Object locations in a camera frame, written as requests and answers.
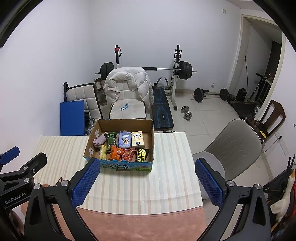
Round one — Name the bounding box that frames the orange snack pack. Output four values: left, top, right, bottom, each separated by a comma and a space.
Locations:
108, 146, 125, 161

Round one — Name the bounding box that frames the white goose plush toy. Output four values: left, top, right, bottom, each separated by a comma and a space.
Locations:
270, 170, 295, 223

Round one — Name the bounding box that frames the blue wrapper on chair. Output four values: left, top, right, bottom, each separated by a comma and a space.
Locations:
120, 102, 129, 111

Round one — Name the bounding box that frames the white padded chair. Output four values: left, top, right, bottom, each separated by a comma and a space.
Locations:
103, 67, 154, 119

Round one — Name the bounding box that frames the chrome dumbbell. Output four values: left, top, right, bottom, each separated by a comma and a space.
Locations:
184, 111, 193, 121
181, 105, 189, 113

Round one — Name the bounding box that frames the yellow tissue pack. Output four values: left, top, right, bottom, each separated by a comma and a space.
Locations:
131, 131, 144, 149

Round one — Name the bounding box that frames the silver yellow scrub sponge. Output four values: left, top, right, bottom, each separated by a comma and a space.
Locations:
99, 144, 106, 160

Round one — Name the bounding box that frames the red floral snack pack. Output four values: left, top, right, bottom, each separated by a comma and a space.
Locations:
121, 148, 137, 162

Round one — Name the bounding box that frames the white puffer jacket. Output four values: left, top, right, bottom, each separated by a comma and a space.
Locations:
103, 67, 154, 111

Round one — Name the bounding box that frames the cardboard milk carton box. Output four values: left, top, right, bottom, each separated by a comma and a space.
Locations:
83, 119, 154, 171

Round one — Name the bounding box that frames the black shoe shine wipe pack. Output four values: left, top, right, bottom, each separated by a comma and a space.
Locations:
136, 149, 149, 162

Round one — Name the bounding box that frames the beige quilted chair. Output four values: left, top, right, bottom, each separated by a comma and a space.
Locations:
63, 82, 103, 120

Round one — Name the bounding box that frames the black blue weight bench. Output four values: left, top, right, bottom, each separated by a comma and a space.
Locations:
152, 87, 174, 132

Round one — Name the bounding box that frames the blue foam mat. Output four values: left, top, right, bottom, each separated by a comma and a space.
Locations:
60, 100, 85, 136

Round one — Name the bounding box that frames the wooden chair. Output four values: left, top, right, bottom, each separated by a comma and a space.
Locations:
253, 100, 286, 143

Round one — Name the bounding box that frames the green wipe pack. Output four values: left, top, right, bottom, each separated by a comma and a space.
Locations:
104, 132, 118, 150

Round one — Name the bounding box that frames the floor barbell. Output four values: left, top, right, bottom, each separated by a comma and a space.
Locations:
192, 88, 230, 103

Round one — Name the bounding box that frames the lilac cloth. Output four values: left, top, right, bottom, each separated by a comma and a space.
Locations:
92, 134, 106, 148

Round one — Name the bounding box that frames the white squat rack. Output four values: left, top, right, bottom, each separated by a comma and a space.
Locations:
114, 44, 183, 111

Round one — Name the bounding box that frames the grey shell chair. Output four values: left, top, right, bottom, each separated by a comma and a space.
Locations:
193, 118, 262, 181

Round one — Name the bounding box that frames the loaded barbell on rack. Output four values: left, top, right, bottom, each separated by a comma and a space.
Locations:
95, 61, 197, 80

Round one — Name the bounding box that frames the blue tissue pack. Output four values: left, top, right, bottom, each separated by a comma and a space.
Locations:
118, 131, 132, 149

